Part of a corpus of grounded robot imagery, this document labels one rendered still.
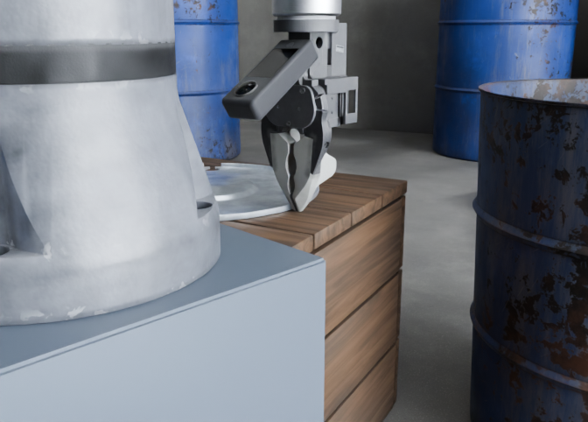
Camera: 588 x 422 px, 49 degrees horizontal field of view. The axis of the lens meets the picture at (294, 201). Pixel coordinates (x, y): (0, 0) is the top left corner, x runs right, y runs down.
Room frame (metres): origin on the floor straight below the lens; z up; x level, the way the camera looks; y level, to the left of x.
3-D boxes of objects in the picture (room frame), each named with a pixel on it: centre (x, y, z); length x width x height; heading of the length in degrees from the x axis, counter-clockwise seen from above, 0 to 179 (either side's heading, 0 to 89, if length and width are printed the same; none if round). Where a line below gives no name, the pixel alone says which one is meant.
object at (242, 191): (0.83, 0.11, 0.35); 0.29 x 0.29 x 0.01
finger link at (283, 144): (0.75, 0.00, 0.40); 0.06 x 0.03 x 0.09; 140
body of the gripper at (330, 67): (0.74, -0.02, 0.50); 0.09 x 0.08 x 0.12; 140
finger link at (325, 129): (0.71, -0.02, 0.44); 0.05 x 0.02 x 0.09; 50
